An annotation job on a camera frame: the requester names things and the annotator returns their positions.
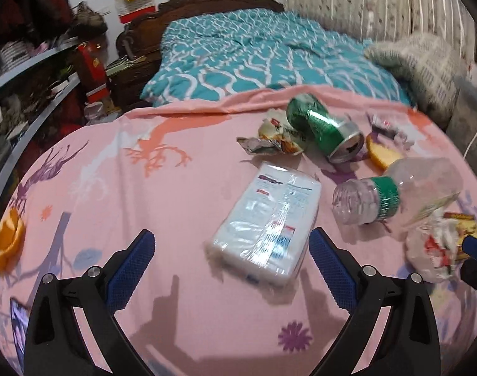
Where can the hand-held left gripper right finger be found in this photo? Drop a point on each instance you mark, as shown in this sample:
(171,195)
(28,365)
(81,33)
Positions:
(330,270)

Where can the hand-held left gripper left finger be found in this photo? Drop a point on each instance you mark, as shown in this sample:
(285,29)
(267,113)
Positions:
(132,266)

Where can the yellow snack packet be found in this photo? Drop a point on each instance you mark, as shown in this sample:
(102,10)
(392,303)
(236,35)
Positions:
(467,223)

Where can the clear plastic bottle green label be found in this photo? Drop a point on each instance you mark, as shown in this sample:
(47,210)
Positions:
(414,188)

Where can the white tissue packet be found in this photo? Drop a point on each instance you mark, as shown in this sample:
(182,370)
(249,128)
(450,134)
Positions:
(269,211)

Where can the crumpled white plastic bag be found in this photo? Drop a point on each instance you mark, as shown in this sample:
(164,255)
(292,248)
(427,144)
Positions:
(426,250)

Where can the small orange peel piece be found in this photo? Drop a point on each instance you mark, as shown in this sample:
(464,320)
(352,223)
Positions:
(381,154)

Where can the large orange peel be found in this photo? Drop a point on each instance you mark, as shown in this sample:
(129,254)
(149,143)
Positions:
(9,239)

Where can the torn foil snack wrapper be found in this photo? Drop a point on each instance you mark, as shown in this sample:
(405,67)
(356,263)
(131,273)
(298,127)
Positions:
(277,137)

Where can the small candy wrapper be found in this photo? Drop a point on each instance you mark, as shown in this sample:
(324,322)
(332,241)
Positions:
(387,127)

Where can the green drink can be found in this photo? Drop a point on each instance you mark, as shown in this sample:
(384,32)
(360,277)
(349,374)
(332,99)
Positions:
(316,121)

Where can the red cardboard box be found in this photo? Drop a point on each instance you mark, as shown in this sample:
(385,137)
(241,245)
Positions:
(93,70)

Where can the stack of papers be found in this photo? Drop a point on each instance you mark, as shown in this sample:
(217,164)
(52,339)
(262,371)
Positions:
(122,66)

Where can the cluttered shelf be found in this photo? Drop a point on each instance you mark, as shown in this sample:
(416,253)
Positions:
(30,86)

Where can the teal patterned quilt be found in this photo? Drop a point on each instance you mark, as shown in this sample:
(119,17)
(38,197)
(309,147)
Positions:
(242,55)

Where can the brown dried plant bundle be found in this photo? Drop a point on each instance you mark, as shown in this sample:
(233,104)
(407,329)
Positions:
(87,17)

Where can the beige patterned curtain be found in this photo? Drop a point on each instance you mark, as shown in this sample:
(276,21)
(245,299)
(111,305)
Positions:
(360,0)

